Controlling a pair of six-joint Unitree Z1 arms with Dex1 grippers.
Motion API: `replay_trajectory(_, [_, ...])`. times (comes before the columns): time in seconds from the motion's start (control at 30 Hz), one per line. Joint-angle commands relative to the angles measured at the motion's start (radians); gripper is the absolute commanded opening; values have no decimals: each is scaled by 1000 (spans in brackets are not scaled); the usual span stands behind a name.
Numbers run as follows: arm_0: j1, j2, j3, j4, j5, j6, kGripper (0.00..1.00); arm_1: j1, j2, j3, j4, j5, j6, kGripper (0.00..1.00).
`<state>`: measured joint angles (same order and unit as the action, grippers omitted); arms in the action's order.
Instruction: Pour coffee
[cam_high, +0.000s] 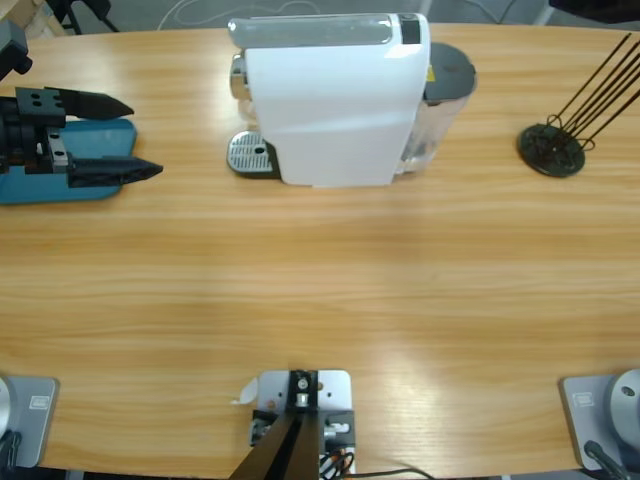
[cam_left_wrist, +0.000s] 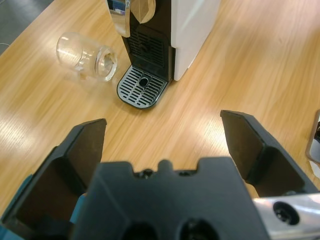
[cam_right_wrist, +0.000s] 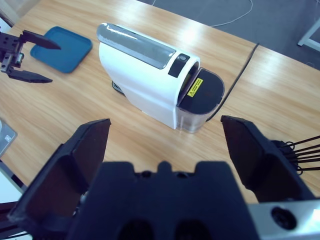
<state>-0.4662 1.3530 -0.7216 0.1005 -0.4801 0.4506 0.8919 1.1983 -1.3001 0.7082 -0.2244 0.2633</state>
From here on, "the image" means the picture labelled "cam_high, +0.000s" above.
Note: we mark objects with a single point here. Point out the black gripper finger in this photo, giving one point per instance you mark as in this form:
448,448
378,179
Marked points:
610,10

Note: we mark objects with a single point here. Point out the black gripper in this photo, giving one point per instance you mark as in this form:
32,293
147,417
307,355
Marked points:
27,130

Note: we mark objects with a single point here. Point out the white capsule coffee machine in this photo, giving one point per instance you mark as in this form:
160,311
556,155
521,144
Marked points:
330,110

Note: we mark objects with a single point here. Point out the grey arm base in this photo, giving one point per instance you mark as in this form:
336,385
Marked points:
585,420
35,420

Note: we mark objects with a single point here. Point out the teal plastic tray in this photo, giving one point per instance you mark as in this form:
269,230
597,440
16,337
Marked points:
40,192

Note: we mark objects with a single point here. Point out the black chair legs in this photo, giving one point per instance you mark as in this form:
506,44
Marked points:
72,17

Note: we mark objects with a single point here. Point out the metal drip tray grate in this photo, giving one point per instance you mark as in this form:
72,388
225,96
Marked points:
248,152

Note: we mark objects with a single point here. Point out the beige wooden crate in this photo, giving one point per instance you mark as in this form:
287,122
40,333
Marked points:
20,7

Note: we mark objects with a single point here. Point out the black capsule holder with rods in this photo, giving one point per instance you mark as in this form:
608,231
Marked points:
542,155

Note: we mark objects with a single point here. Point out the clear water tank black lid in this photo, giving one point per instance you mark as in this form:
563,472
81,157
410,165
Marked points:
450,70

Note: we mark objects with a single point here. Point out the yellow warning sticker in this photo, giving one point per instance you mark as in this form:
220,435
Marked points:
430,75

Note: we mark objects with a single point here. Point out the white tape piece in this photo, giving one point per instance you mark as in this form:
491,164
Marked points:
247,392

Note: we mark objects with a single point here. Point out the white mounting block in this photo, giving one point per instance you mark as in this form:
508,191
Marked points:
332,387

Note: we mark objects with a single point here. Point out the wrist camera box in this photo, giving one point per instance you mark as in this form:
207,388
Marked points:
12,45

